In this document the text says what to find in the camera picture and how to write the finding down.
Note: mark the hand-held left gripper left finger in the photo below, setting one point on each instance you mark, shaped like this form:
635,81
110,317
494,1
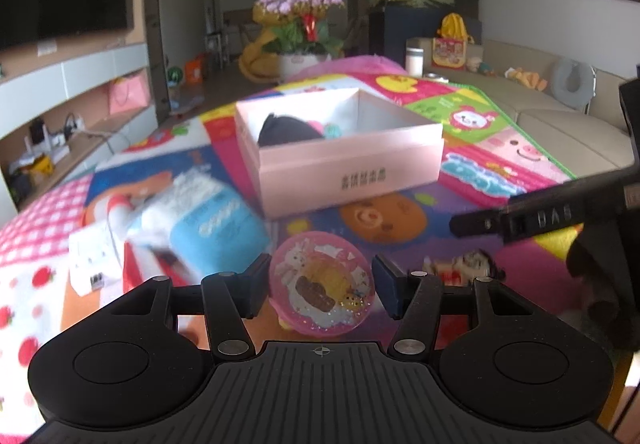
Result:
257,284

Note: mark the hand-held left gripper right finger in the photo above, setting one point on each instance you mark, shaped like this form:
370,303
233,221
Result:
387,284

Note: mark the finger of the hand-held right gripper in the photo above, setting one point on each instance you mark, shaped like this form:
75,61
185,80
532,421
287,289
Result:
545,216

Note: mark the pink and yellow round toy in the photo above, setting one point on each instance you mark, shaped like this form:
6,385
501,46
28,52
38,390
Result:
320,284

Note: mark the blue tissue pack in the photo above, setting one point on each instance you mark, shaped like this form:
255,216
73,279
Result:
220,229

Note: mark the small panda figurine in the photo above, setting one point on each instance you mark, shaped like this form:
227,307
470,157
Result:
465,266

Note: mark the pink cardboard box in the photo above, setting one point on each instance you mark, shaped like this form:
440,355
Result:
350,168

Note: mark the red and white foam rocket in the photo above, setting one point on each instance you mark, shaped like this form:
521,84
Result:
117,219

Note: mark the black plush toy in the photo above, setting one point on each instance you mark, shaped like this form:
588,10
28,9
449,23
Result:
285,131

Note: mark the white battery charger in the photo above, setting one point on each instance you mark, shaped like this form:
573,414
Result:
87,259

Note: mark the person's right hand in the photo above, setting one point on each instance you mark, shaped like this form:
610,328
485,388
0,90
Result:
610,284

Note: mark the beige sofa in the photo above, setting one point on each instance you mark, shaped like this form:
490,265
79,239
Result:
560,133

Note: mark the grey neck pillow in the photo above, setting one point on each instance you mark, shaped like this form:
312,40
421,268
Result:
562,83

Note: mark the orange plush toy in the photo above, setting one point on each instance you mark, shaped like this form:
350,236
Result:
527,79

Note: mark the yellow backpack toy pack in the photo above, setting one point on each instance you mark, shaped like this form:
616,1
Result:
450,48

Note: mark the white cylindrical appliance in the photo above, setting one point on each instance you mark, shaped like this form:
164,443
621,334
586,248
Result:
415,58

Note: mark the orange bag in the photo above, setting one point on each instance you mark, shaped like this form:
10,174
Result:
196,69

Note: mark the watermelon pattern ball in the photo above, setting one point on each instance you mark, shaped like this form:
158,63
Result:
174,76

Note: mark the large yellow plush toy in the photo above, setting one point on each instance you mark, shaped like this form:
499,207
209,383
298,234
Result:
255,58

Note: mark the pink gift bag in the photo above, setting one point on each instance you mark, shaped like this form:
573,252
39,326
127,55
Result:
129,94

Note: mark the colourful cartoon play mat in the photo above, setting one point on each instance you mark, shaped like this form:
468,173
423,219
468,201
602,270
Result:
30,224

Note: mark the white power strip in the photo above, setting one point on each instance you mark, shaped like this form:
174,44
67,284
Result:
74,123

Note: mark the yellow box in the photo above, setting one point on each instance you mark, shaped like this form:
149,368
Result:
41,169

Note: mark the potted purple orchid plant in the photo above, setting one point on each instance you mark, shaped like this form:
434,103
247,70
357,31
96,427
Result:
300,23

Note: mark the black router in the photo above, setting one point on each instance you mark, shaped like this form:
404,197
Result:
36,133

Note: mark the white and wood wall cabinet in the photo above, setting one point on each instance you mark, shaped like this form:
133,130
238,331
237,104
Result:
90,68

